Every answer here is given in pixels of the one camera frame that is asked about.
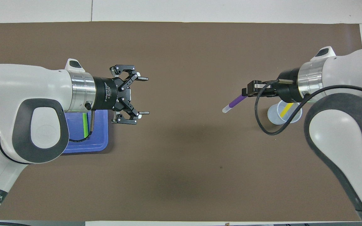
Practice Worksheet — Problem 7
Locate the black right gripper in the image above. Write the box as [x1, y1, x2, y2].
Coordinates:
[242, 68, 301, 103]

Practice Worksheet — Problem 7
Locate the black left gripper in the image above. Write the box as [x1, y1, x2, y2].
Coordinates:
[92, 65, 150, 125]

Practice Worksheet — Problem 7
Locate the purple marker pen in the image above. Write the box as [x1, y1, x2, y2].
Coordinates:
[222, 94, 247, 113]

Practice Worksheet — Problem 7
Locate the yellow marker pen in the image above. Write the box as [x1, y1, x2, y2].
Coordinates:
[280, 103, 294, 118]

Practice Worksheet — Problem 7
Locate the green marker pen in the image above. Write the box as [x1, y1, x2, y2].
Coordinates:
[82, 112, 89, 140]

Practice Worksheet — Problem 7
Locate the translucent plastic cup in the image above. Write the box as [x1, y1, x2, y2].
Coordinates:
[267, 100, 303, 125]

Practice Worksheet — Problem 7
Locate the blue plastic tray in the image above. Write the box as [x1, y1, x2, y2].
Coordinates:
[62, 110, 108, 153]

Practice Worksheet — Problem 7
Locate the brown table mat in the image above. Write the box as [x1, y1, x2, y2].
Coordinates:
[0, 21, 362, 222]

